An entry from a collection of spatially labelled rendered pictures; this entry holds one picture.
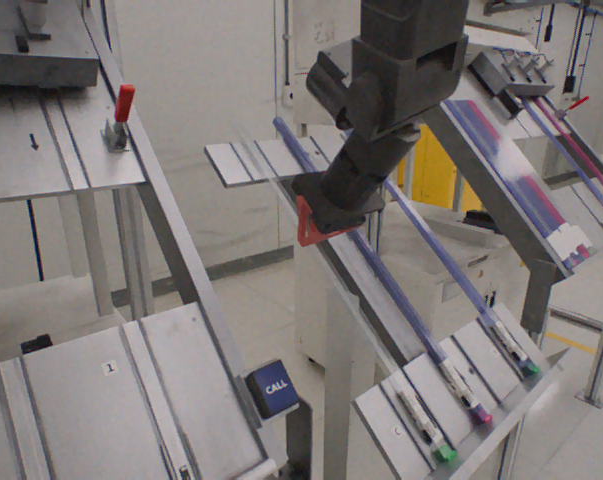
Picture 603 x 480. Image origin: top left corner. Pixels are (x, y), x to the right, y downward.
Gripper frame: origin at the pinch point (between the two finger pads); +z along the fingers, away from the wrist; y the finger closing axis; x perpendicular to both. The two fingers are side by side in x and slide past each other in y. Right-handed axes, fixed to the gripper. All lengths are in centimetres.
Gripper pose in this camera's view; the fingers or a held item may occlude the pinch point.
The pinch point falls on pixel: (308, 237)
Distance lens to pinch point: 52.8
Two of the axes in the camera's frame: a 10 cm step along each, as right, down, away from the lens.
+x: 5.0, 8.0, -3.3
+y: -7.6, 2.2, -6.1
